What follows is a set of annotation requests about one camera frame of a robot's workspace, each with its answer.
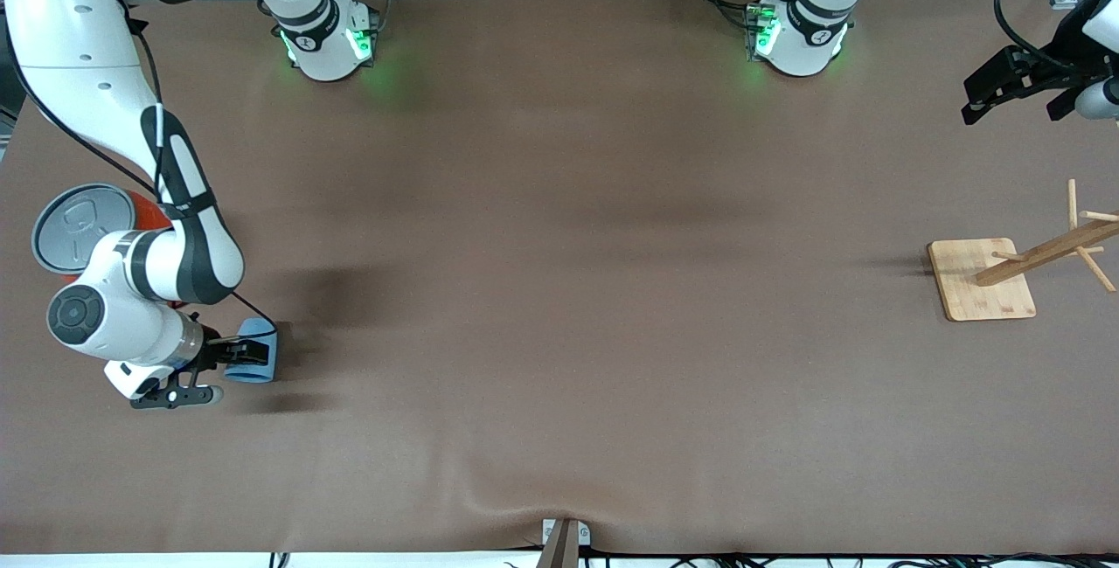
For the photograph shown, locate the light blue plastic cup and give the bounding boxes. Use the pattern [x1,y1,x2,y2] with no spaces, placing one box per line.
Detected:
[225,317,281,384]

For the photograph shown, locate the wooden cup rack with pegs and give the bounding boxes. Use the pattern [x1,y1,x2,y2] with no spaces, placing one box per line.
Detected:
[927,178,1119,323]

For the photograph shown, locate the orange can with grey lid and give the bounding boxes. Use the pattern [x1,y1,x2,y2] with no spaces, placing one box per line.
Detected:
[31,183,189,307]

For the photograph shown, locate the brown table mat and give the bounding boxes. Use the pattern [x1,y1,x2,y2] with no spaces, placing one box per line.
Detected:
[0,0,1119,556]

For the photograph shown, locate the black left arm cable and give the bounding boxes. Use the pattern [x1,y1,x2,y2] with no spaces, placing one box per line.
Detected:
[994,0,1076,71]

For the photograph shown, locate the metal table edge bracket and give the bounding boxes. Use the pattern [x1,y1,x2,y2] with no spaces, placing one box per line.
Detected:
[540,517,593,568]

